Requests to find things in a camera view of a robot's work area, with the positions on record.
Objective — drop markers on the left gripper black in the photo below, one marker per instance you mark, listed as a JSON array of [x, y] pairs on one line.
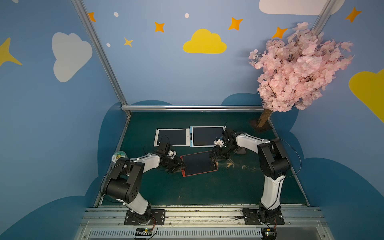
[[173, 163]]

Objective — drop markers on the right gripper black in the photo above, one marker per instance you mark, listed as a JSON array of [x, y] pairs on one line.
[[221, 148]]

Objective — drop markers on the red framed drawing tablet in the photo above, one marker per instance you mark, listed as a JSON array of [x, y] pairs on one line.
[[198, 163]]

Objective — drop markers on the white framed drawing tablet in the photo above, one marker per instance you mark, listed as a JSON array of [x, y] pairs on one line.
[[175, 137]]

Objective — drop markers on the grey blue wiping cloth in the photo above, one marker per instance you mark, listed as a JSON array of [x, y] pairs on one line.
[[240, 151]]

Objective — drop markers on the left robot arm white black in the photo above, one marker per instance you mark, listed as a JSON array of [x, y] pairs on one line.
[[123, 181]]

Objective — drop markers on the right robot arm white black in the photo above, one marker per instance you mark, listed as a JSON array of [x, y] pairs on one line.
[[273, 159]]

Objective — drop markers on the left controller board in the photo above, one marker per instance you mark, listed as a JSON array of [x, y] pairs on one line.
[[144, 233]]

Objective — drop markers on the controller board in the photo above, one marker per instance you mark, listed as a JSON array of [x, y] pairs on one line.
[[144, 233], [268, 234]]

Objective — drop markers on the pink cherry blossom tree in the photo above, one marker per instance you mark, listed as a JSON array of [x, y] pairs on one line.
[[296, 71]]

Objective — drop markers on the right controller board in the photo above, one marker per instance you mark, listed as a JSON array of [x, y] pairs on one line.
[[268, 234]]

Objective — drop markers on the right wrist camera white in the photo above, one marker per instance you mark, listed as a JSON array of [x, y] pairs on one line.
[[219, 142]]

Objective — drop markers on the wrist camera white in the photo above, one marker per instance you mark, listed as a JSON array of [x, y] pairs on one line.
[[219, 142], [171, 154]]

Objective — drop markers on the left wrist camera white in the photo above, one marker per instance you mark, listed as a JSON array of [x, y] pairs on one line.
[[171, 154]]

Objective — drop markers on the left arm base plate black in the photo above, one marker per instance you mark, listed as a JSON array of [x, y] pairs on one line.
[[156, 217]]

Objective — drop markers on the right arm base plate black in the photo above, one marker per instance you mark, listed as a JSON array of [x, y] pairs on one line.
[[255, 217]]

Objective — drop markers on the aluminium mounting rail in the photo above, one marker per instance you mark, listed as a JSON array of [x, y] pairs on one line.
[[205, 222]]

